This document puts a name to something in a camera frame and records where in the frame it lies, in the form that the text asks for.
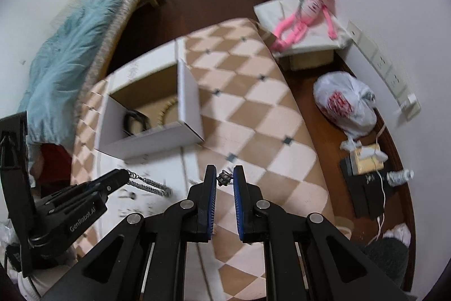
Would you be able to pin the black bangle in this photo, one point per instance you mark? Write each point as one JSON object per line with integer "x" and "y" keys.
{"x": 139, "y": 113}

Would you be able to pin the white plastic bag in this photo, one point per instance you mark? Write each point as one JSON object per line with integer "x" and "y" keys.
{"x": 347, "y": 107}

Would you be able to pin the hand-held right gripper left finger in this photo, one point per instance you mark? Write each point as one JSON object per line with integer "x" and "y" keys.
{"x": 212, "y": 197}

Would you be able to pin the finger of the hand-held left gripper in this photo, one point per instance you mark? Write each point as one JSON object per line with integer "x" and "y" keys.
{"x": 97, "y": 196}
{"x": 114, "y": 177}

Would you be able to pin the dark grey cloth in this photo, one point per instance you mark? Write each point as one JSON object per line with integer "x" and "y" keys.
{"x": 385, "y": 262}

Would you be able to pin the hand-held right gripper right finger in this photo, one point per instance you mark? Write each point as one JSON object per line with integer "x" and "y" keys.
{"x": 238, "y": 204}

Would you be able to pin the white cardboard box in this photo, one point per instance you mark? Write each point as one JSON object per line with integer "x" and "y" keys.
{"x": 190, "y": 100}

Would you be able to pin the wicker bed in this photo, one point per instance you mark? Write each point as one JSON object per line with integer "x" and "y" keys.
{"x": 116, "y": 22}

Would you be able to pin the tan small box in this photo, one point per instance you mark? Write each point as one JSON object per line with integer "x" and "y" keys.
{"x": 364, "y": 165}

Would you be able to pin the small dark earring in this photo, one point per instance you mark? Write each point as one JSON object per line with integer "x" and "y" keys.
{"x": 132, "y": 195}

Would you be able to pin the light blue blanket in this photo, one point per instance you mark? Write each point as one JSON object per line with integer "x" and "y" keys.
{"x": 67, "y": 50}

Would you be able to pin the wall socket panel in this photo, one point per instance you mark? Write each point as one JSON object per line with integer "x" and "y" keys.
{"x": 382, "y": 64}

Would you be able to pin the pink plush toy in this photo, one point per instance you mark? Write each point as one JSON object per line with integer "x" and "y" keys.
{"x": 299, "y": 22}

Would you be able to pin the red cloth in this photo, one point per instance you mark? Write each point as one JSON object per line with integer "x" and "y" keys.
{"x": 53, "y": 163}

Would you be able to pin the small dark metal jewelry piece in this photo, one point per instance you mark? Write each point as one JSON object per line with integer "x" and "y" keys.
{"x": 224, "y": 178}

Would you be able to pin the white crumpled cloth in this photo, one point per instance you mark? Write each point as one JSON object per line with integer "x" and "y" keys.
{"x": 398, "y": 234}

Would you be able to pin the checkered beige tablecloth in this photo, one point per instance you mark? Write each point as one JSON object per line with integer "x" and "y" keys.
{"x": 253, "y": 110}

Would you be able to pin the clear plastic bottle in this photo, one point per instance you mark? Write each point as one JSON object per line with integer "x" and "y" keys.
{"x": 398, "y": 177}

